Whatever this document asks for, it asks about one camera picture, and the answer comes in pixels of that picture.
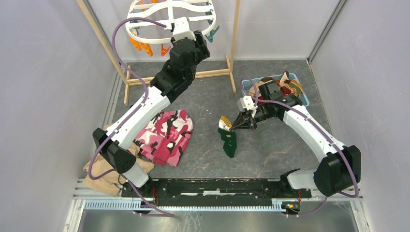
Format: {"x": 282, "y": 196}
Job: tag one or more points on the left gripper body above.
{"x": 201, "y": 50}

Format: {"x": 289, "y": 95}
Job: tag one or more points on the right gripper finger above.
{"x": 240, "y": 126}
{"x": 241, "y": 119}

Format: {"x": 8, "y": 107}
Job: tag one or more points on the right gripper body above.
{"x": 259, "y": 116}

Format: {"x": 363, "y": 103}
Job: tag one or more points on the orange clothespin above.
{"x": 164, "y": 49}
{"x": 135, "y": 43}
{"x": 147, "y": 48}

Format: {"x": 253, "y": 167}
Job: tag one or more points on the white clip hanger frame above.
{"x": 143, "y": 14}

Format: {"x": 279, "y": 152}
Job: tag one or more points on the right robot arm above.
{"x": 339, "y": 169}

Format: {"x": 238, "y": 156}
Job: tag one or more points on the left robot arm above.
{"x": 169, "y": 83}

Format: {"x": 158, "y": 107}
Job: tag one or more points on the wooden hanger stand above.
{"x": 109, "y": 48}

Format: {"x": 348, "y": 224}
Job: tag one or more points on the brown tan socks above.
{"x": 286, "y": 85}

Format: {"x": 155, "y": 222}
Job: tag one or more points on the teal clothespin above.
{"x": 210, "y": 35}

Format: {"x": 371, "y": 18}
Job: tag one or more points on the light blue plastic basket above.
{"x": 247, "y": 87}

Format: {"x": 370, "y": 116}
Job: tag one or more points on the pink camouflage cloth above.
{"x": 165, "y": 137}

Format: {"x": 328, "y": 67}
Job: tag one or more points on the beige cloth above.
{"x": 108, "y": 184}

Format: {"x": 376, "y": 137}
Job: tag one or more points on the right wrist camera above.
{"x": 246, "y": 103}

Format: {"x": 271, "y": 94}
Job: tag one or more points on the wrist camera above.
{"x": 246, "y": 103}
{"x": 182, "y": 29}

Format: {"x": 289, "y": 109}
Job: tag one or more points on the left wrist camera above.
{"x": 182, "y": 29}

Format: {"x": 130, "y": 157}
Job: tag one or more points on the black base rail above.
{"x": 219, "y": 192}

